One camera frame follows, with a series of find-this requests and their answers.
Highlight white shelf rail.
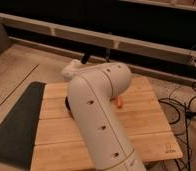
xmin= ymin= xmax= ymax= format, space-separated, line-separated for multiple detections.
xmin=0 ymin=13 xmax=196 ymax=65

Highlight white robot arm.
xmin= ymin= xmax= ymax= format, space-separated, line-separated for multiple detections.
xmin=61 ymin=60 xmax=146 ymax=171

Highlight dark green floor mat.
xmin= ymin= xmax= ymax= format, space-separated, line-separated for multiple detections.
xmin=0 ymin=82 xmax=45 ymax=169

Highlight black floor cables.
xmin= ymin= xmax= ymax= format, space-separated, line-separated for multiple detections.
xmin=157 ymin=78 xmax=196 ymax=171

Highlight dark ceramic bowl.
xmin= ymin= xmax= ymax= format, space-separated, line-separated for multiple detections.
xmin=65 ymin=97 xmax=71 ymax=112

